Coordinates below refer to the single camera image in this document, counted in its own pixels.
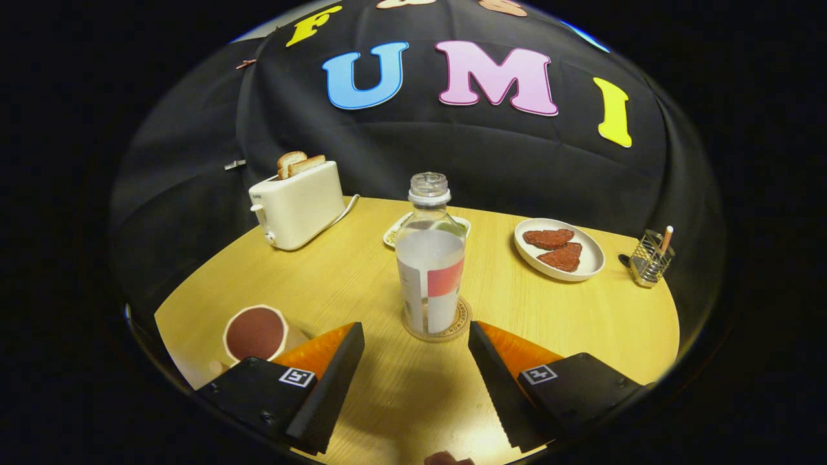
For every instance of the small silver clip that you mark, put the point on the small silver clip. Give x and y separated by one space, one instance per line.
234 165

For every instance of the toast slice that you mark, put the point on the toast slice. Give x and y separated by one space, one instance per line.
287 161
307 165

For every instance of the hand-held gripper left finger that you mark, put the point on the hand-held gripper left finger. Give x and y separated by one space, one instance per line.
329 387

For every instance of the black backdrop cloth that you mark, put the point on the black backdrop cloth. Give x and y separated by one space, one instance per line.
491 161

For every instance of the white round plate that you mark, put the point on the white round plate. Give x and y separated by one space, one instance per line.
591 258

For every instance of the red heart-shaped patty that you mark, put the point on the red heart-shaped patty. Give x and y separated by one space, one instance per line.
548 238
562 258

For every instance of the orange stick with white tip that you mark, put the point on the orange stick with white tip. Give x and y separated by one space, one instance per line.
666 237

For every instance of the cream cup with brown inside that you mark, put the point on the cream cup with brown inside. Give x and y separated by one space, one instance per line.
255 332

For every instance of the round wooden coaster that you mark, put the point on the round wooden coaster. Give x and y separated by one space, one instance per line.
460 323

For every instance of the clear plastic juice bottle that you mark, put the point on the clear plastic juice bottle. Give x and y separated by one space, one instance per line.
429 258

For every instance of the cream toaster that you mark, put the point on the cream toaster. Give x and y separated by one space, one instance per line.
297 206

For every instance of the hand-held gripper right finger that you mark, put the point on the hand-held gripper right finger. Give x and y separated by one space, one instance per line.
497 387

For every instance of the wooden table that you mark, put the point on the wooden table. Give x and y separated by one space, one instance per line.
362 278

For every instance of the small red clip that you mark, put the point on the small red clip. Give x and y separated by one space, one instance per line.
245 63

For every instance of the white divided dish with grains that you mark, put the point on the white divided dish with grains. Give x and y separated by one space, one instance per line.
392 234

